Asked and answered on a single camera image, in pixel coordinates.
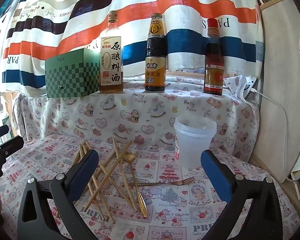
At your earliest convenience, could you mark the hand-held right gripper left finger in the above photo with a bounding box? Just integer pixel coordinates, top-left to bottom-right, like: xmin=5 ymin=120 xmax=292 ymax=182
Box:
xmin=16 ymin=149 xmax=100 ymax=240

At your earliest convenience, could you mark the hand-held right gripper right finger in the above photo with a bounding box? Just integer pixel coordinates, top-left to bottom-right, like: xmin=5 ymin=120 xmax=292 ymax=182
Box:
xmin=200 ymin=149 xmax=283 ymax=240

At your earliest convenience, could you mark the pile of wooden chopsticks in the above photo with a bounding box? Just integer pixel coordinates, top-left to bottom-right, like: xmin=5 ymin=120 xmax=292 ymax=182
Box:
xmin=72 ymin=138 xmax=140 ymax=224

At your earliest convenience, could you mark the clear plastic cup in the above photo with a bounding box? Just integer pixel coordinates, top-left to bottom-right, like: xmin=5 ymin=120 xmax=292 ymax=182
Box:
xmin=174 ymin=116 xmax=217 ymax=169

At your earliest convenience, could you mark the gold spoon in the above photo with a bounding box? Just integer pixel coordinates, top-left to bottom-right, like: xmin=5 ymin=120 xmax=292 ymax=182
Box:
xmin=122 ymin=152 xmax=149 ymax=218

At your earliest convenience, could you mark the gold fork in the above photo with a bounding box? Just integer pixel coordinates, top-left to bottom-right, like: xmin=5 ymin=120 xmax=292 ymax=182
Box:
xmin=128 ymin=177 xmax=195 ymax=187

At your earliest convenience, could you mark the red print tablecloth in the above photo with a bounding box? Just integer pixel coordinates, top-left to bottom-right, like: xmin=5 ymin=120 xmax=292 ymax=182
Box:
xmin=0 ymin=134 xmax=300 ymax=240

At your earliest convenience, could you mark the green checkered box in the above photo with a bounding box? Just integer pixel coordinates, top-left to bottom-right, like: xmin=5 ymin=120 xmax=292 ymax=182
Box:
xmin=45 ymin=48 xmax=102 ymax=98

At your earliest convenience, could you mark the white charger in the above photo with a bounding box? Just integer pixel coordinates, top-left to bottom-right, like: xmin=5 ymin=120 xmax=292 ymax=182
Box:
xmin=240 ymin=76 xmax=260 ymax=98

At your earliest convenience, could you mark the cooking wine bottle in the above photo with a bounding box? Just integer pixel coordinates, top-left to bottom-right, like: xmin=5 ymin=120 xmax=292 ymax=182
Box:
xmin=99 ymin=11 xmax=124 ymax=94

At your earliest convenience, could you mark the red cap oil bottle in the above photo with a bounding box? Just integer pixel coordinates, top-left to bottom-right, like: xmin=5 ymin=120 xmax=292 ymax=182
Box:
xmin=203 ymin=18 xmax=225 ymax=97

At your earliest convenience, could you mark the light wooden board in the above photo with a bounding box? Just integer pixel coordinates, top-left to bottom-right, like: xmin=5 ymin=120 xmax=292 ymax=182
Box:
xmin=247 ymin=0 xmax=300 ymax=183

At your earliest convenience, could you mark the dark oyster sauce bottle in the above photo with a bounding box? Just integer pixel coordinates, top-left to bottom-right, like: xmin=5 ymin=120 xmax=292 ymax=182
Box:
xmin=144 ymin=13 xmax=167 ymax=92

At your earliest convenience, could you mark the striped curtain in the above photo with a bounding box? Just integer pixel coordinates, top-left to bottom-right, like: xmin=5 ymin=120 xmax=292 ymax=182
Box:
xmin=0 ymin=0 xmax=263 ymax=98

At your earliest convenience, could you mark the white cable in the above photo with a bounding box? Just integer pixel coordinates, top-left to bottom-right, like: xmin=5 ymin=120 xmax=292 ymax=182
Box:
xmin=250 ymin=88 xmax=289 ymax=180

